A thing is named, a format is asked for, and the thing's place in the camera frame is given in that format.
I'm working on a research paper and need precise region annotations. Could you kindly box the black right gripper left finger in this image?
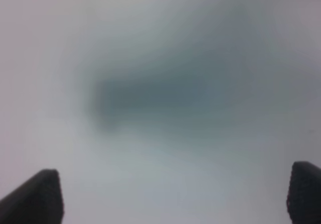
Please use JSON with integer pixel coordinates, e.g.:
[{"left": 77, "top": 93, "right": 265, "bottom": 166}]
[{"left": 1, "top": 169, "right": 64, "bottom": 224}]

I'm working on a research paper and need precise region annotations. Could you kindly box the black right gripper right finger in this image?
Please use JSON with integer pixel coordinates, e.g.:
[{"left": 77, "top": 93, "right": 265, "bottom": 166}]
[{"left": 286, "top": 161, "right": 320, "bottom": 224}]

